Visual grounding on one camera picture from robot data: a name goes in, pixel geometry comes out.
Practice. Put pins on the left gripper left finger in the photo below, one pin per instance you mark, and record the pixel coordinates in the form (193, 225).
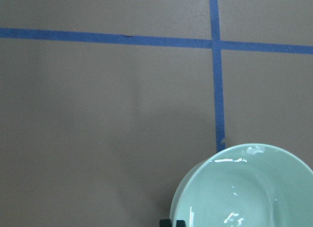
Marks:
(165, 223)

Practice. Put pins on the brown paper table mat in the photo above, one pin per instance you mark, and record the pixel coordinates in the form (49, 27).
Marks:
(106, 104)

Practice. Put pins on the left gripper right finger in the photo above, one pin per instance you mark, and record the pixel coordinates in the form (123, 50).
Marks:
(180, 223)

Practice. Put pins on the mint green ceramic bowl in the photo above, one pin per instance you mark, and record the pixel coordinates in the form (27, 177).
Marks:
(248, 185)

